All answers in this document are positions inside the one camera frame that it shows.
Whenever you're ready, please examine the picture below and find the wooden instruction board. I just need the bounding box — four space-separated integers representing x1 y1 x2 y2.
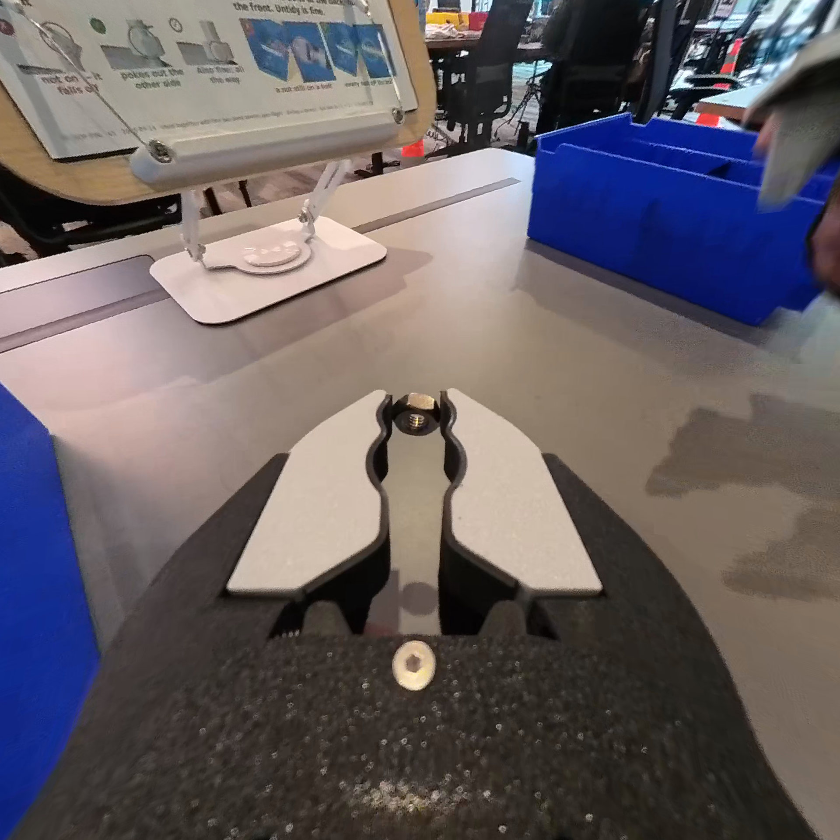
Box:
0 0 438 206

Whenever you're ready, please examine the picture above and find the steel hex nut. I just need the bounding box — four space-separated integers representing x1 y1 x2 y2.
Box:
392 392 439 435

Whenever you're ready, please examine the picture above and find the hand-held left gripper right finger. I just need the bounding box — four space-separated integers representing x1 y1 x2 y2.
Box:
441 388 603 599

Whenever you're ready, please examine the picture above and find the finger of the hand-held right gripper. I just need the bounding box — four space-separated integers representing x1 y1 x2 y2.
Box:
743 26 840 127

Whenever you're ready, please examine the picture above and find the black office chair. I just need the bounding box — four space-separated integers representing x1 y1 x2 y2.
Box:
637 0 746 126
430 0 522 147

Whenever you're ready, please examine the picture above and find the long wooden table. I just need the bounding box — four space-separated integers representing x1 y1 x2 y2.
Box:
692 84 778 119

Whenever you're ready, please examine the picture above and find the blue plastic bin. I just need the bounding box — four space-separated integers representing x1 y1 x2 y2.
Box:
527 113 840 327
0 382 101 840

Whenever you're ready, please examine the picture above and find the person's right hand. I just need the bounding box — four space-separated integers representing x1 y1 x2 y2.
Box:
806 200 840 296

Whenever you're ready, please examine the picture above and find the printed instruction sheet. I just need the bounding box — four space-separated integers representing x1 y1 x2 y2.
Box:
0 0 420 161

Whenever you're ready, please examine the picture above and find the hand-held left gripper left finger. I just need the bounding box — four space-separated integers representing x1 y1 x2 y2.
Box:
226 390 392 599

